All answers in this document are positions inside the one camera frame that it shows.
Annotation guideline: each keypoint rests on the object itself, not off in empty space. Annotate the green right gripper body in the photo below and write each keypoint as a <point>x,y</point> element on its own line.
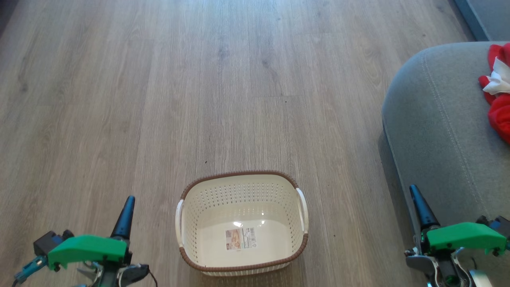
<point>464,236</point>

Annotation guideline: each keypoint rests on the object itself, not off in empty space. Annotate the left black teal connector block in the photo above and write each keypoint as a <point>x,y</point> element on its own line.
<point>46,243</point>

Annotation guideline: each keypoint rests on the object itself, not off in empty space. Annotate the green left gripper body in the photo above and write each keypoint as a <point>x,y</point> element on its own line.
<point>87,248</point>

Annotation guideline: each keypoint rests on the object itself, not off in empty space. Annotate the grey rounded end sofa seat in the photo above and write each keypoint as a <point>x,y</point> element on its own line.
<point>434,131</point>

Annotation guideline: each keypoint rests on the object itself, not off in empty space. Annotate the cream laundry basket brown rim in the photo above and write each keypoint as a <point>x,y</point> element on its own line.
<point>203,207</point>

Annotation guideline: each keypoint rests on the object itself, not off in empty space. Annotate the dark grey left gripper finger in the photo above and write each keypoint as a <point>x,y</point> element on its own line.
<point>124,219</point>

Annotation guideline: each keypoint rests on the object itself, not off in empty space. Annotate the red and white garment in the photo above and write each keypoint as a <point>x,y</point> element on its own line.
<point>503,115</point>

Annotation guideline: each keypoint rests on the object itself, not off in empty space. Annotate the basket paper label sticker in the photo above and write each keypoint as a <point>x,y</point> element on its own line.
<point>241,238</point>

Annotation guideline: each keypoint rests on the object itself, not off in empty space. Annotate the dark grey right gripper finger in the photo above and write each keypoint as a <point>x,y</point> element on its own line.
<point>423,213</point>

